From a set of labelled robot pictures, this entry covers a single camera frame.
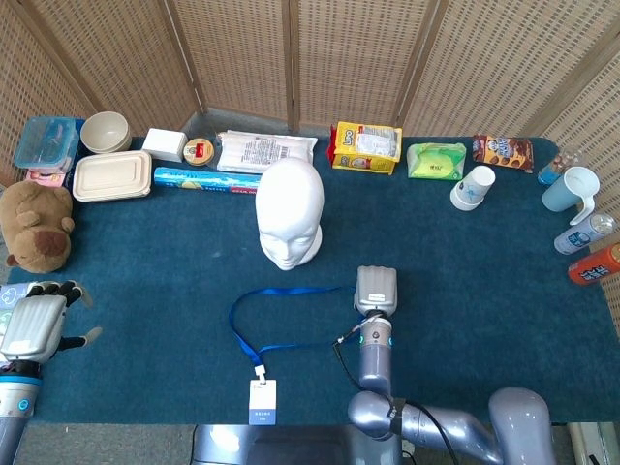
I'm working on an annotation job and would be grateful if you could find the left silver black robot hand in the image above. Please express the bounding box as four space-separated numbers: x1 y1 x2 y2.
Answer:
0 279 104 367

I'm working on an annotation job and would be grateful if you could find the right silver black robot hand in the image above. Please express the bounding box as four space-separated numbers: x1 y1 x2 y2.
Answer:
352 264 399 319

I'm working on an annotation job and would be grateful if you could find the blue lanyard with badge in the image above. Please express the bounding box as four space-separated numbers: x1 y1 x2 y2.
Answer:
227 285 363 426

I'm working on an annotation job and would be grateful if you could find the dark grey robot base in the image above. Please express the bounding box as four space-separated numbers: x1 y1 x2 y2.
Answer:
191 423 404 465

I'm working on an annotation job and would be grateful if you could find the white tissue pack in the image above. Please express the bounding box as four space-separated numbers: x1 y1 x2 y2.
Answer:
0 281 35 343

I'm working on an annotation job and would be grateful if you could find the blue carpet table cover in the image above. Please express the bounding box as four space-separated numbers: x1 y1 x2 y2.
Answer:
7 137 620 428

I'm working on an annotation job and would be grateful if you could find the brown plush animal toy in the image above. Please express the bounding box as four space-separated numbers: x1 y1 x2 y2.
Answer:
0 181 77 274

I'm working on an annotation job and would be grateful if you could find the white foam mannequin head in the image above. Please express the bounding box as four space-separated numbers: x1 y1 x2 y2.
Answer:
255 157 325 271

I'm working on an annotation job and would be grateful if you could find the white paper cup stack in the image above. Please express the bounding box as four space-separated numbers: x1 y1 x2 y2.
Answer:
449 165 497 213

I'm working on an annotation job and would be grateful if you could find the green wet wipes pack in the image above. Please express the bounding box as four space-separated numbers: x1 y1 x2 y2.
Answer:
405 141 467 180

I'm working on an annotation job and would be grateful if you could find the yellow cracker pack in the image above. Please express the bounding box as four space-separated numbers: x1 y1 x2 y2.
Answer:
325 120 404 175

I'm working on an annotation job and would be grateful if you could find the pink flat box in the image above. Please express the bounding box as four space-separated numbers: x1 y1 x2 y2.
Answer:
24 167 69 189

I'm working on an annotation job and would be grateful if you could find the beige lidded takeaway container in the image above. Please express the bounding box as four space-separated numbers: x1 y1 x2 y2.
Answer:
72 149 154 202

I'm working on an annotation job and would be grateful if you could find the white printed plastic package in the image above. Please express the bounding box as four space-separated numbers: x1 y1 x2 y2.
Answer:
215 129 320 174

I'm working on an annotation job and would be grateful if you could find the blue-lid clear lunch box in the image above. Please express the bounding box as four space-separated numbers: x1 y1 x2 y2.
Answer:
13 115 81 171

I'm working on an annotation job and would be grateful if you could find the brown cookie pack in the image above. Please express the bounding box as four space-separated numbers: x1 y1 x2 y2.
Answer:
471 134 536 173

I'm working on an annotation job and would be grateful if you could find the beige bowl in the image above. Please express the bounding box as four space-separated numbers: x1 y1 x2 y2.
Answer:
79 111 131 155
113 126 134 154

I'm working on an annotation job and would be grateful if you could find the blue plastic wrap box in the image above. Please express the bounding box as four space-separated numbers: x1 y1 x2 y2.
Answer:
153 166 263 196

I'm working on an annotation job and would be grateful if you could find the white blue drink bottle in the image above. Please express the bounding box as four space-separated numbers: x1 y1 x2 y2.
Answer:
553 212 617 257

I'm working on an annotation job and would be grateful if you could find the clear bottle with blue label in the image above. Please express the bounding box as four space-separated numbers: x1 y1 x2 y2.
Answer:
536 147 584 188

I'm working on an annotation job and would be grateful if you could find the orange drink bottle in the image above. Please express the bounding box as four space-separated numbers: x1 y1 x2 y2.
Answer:
567 241 620 287

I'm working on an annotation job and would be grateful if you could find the white cardboard box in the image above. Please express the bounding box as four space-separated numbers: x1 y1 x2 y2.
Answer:
141 127 189 163

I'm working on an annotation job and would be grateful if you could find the round tin with red label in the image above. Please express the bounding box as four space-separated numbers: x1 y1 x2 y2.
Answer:
182 137 216 167

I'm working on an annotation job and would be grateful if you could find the wicker folding screen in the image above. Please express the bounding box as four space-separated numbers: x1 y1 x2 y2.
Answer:
0 0 620 340

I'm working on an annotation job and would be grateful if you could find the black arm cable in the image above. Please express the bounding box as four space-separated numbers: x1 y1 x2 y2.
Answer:
331 325 459 465

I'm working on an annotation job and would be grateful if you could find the light blue handled mug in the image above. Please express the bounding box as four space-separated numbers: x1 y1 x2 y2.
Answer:
541 166 602 226

